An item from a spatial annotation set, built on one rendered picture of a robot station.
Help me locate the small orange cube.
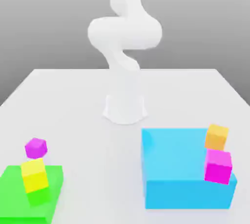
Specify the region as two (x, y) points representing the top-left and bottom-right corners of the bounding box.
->
(204, 123), (229, 152)

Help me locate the small magenta cube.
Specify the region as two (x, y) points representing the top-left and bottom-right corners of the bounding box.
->
(204, 148), (233, 185)

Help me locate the large green box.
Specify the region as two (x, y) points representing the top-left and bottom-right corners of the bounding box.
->
(0, 164), (64, 224)

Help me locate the small yellow cube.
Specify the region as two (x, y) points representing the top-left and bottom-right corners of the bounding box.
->
(21, 157), (49, 194)

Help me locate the small purple cube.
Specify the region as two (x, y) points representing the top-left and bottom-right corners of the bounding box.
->
(24, 137), (48, 160)

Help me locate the small green cube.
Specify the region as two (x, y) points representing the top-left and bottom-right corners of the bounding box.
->
(26, 186), (52, 207)

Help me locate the large blue box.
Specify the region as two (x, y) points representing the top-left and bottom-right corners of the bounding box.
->
(141, 127), (238, 210)

